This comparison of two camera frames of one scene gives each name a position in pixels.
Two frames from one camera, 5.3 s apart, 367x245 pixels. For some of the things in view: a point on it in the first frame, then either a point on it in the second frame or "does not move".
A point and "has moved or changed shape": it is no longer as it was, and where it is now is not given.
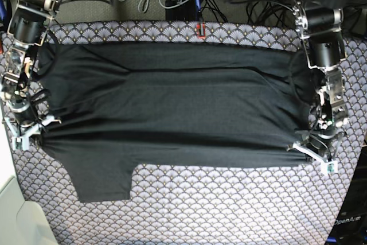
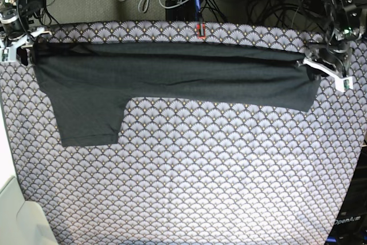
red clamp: x=199 y=36 does not move
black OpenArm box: x=351 y=228 does not move
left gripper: x=25 y=113 → x=19 y=28
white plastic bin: x=23 y=222 does not move
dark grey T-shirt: x=109 y=109 has moved or changed shape
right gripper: x=319 y=141 → x=335 y=54
